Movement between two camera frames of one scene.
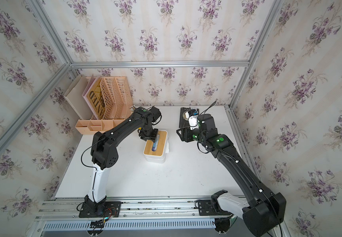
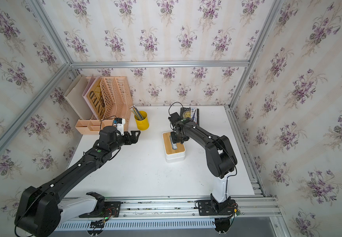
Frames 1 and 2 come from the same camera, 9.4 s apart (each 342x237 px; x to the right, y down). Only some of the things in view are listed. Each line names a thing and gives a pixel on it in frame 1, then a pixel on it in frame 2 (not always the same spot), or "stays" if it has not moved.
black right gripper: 185,132 to 173,138
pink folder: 91,83 stays
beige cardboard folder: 74,93 stays
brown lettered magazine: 96,99 stays
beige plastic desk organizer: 116,104 stays
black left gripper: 152,138 to 133,139
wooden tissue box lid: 161,149 to 171,153
